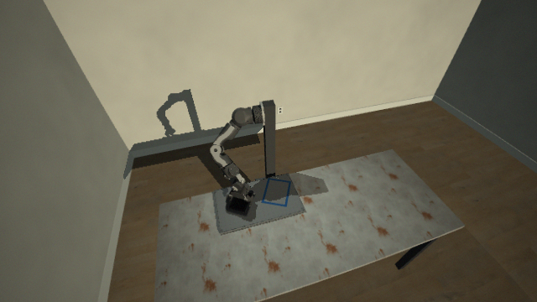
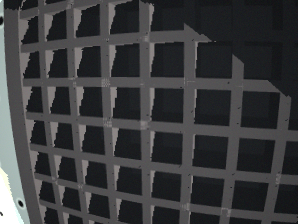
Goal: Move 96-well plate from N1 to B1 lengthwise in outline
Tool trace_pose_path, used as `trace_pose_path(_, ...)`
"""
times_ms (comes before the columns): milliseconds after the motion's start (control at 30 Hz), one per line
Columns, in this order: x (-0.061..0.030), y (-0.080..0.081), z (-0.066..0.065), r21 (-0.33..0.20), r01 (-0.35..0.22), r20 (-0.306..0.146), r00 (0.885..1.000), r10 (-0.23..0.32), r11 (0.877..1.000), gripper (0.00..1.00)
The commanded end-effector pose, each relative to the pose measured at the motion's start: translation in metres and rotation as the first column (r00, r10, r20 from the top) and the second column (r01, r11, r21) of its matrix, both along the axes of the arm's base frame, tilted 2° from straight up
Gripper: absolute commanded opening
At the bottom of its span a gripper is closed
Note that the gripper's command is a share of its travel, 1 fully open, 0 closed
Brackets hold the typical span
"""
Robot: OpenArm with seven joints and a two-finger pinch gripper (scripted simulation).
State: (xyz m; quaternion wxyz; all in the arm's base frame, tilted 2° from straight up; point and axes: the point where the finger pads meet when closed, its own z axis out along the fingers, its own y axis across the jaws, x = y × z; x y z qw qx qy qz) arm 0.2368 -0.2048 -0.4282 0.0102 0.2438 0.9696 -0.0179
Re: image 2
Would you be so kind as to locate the black well plate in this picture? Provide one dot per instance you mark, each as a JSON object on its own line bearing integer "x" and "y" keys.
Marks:
{"x": 203, "y": 57}

